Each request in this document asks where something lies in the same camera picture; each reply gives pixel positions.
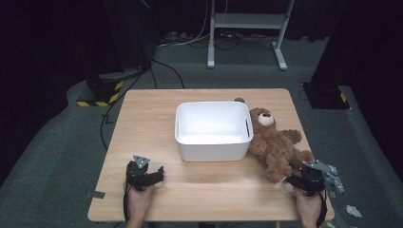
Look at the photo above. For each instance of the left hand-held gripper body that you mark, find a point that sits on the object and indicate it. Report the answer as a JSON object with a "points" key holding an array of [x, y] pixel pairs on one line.
{"points": [[137, 175]]}

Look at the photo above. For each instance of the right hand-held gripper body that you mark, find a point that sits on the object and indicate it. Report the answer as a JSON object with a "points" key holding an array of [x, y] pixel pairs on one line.
{"points": [[313, 180]]}

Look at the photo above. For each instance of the brown teddy bear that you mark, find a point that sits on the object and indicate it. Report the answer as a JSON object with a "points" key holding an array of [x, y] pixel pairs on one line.
{"points": [[275, 145]]}

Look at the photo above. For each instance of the white plastic bin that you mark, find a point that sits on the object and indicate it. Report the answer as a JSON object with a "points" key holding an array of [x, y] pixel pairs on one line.
{"points": [[212, 126]]}

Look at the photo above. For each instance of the person's right hand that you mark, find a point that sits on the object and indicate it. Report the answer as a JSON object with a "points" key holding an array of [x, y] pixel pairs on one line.
{"points": [[309, 207]]}

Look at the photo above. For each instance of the person's left hand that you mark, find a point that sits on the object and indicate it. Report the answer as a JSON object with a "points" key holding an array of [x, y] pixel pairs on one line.
{"points": [[138, 202]]}

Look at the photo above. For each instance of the crumpled grey tape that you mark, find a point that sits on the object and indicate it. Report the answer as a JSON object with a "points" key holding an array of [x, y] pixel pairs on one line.
{"points": [[336, 182]]}

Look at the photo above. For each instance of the flat grey tape piece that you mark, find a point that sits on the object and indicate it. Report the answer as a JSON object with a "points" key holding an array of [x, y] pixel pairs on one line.
{"points": [[96, 194]]}

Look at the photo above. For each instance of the crumpled white paper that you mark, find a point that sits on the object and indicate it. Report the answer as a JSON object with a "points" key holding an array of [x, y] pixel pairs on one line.
{"points": [[353, 211]]}

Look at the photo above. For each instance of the black stand base striped tape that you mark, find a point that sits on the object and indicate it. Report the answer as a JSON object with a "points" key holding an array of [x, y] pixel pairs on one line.
{"points": [[101, 90], [326, 96]]}

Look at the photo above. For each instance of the grey round table grommet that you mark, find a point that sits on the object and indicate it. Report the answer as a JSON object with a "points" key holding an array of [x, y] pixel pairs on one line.
{"points": [[239, 100]]}

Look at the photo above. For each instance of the power strip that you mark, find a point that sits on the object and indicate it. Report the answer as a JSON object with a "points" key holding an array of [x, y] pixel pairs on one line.
{"points": [[174, 37]]}

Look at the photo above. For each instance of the white metal stand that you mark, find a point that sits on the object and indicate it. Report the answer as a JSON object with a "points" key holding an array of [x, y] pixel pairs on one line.
{"points": [[247, 20]]}

